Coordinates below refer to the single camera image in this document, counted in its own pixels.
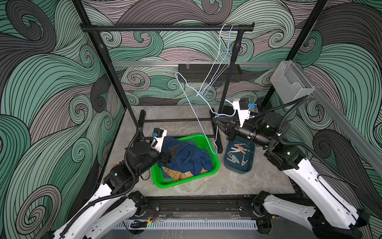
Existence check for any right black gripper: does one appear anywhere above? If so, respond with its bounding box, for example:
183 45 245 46
214 115 273 150

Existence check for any tan yellow t-shirt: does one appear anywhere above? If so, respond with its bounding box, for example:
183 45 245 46
161 167 195 182

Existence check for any pink white clothespin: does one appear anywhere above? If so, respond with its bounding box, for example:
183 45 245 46
234 143 245 149

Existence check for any dark navy t-shirt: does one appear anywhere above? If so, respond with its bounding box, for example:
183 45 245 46
158 136 214 176

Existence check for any white grey clothespin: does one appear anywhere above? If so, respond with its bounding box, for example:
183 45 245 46
227 152 240 164

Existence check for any white wire hanger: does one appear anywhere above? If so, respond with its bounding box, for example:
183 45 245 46
198 24 226 93

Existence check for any light blue wire hanger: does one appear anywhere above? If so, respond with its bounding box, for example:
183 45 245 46
201 26 233 96

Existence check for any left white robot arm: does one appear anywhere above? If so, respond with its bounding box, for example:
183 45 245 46
43 128 173 239

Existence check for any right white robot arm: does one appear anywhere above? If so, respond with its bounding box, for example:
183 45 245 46
212 96 370 239

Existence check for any green plastic basket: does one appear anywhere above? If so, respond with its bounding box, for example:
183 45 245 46
151 134 219 188

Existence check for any dark teal plastic bin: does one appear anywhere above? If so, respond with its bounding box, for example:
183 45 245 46
223 138 256 174

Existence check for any black clothes rack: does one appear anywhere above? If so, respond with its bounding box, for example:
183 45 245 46
80 23 255 139

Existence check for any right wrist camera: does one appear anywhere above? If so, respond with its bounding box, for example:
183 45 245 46
232 98 259 127

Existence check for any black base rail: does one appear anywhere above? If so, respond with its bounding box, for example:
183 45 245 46
131 195 257 220

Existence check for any black wall cable tray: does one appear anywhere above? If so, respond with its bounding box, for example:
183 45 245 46
178 63 229 83

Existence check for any clear mesh wall holder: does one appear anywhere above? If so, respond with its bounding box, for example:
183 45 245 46
271 61 314 104

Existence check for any white slotted cable duct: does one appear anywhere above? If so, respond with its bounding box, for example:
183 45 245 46
115 219 258 231

